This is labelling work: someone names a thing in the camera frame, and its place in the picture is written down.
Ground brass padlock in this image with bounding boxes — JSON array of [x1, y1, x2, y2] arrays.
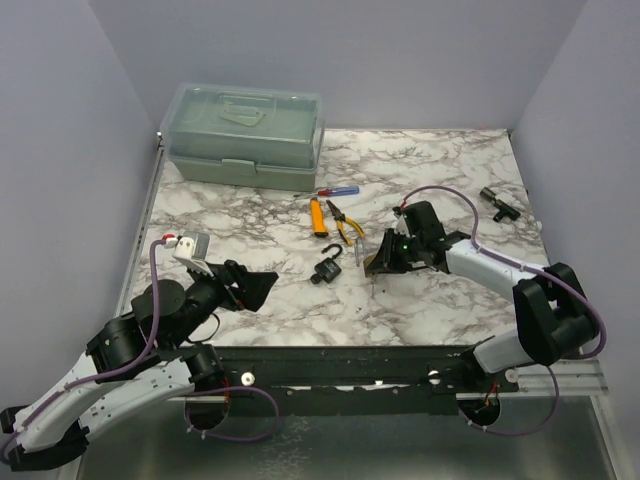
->
[[353, 238, 370, 272]]

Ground orange utility knife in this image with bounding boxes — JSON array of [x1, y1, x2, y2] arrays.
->
[[310, 197, 329, 238]]

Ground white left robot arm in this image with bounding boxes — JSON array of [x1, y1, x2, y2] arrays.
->
[[1, 260, 279, 472]]

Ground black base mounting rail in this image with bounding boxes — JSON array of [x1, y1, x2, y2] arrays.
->
[[179, 345, 518, 418]]

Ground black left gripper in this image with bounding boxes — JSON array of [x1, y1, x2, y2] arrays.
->
[[168, 257, 279, 349]]

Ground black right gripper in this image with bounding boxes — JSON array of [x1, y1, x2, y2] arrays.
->
[[369, 228, 425, 274]]

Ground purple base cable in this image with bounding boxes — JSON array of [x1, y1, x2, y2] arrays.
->
[[464, 367, 560, 435], [185, 384, 281, 442]]

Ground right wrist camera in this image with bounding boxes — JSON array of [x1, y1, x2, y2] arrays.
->
[[394, 215, 411, 237]]

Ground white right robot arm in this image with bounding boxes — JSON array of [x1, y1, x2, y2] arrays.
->
[[363, 201, 601, 392]]

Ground black padlock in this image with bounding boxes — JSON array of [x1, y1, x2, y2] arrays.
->
[[313, 243, 343, 284]]

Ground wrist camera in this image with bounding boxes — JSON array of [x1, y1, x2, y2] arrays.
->
[[172, 231, 213, 277], [394, 215, 411, 237]]

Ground red blue screwdriver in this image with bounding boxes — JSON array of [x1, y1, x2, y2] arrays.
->
[[293, 186, 360, 198]]

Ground green plastic toolbox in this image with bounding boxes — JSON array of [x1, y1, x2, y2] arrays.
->
[[160, 84, 325, 193]]

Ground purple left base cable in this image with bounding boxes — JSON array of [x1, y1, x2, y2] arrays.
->
[[185, 384, 281, 442]]

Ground black T-shaped connector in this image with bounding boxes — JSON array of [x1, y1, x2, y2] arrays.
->
[[480, 187, 521, 223]]

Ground yellow handled pliers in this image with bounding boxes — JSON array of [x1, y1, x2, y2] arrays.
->
[[326, 200, 366, 246]]

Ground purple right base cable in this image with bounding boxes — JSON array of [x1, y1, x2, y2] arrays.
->
[[464, 367, 560, 435]]

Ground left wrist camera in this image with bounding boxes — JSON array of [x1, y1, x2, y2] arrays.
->
[[172, 231, 213, 277]]

